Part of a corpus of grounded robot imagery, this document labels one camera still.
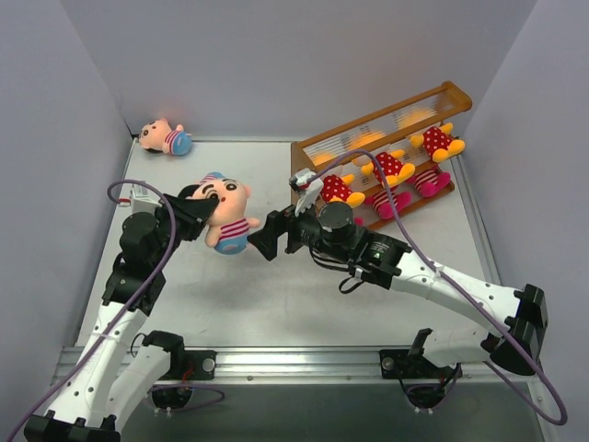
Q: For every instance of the aluminium table edge rail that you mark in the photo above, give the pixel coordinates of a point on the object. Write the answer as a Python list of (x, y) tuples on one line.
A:
[(287, 365)]

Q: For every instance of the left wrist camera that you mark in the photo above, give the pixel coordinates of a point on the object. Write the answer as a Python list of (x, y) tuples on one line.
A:
[(139, 201)]

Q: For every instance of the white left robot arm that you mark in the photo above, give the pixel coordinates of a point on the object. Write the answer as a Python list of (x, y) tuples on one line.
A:
[(95, 399)]

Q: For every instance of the wooden toy shelf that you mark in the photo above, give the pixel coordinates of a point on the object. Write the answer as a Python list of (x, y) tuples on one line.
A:
[(327, 150)]

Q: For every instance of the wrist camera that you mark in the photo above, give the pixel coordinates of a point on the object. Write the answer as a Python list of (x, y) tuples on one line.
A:
[(139, 201), (307, 185)]

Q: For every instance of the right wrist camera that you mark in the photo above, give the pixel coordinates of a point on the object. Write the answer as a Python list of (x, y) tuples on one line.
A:
[(307, 185)]

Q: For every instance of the boy plush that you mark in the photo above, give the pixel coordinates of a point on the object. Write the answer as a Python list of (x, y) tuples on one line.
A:
[(228, 226), (160, 137)]

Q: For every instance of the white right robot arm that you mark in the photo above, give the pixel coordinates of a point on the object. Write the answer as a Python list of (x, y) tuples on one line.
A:
[(510, 323)]

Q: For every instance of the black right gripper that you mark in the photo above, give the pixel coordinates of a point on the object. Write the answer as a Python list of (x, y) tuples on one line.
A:
[(283, 231)]

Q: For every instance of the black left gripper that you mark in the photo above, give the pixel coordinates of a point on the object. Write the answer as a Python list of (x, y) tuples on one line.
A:
[(178, 217)]

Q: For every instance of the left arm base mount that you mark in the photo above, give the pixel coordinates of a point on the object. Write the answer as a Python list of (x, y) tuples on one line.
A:
[(200, 365)]

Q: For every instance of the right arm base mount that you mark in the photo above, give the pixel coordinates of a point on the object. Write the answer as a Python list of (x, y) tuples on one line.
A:
[(408, 362)]

